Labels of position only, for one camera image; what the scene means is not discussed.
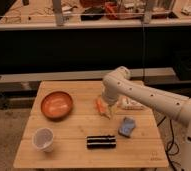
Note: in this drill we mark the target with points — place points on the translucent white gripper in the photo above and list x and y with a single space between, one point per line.
110 108

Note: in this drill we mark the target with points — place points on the orange pepper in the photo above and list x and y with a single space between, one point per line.
100 107

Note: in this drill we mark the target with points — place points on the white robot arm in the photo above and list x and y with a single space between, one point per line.
175 106

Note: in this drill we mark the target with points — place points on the orange ceramic bowl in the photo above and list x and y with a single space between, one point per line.
56 105

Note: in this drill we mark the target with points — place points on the white power strip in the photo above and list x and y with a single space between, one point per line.
126 103

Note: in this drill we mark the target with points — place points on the blue sponge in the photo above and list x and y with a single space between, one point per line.
126 127

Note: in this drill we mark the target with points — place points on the black striped rectangular block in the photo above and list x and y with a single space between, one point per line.
107 141

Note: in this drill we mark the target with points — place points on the wooden table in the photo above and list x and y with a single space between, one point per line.
144 149

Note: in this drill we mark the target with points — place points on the white plastic cup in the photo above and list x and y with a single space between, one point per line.
42 139

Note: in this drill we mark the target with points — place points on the black object on shelf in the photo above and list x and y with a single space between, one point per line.
93 13

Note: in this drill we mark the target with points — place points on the red tool on shelf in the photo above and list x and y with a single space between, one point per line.
111 11

